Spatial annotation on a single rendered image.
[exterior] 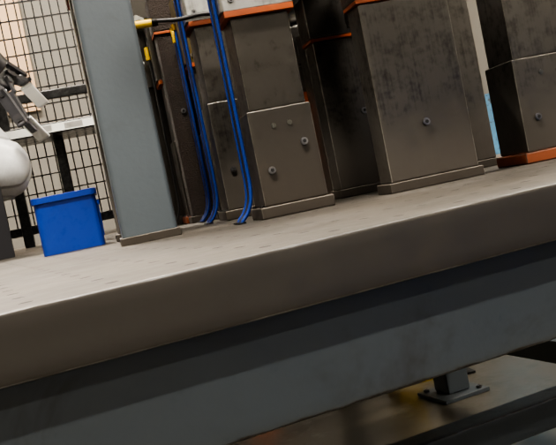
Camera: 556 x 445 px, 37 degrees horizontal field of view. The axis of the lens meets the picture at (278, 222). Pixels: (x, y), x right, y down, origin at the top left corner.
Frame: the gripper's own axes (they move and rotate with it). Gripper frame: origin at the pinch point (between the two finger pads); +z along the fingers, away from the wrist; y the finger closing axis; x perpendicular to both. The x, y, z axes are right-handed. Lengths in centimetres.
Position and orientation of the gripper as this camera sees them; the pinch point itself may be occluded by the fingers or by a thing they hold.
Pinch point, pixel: (41, 118)
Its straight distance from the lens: 206.5
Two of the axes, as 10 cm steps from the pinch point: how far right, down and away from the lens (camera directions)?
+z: 4.4, 5.7, 6.9
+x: 8.7, -4.6, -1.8
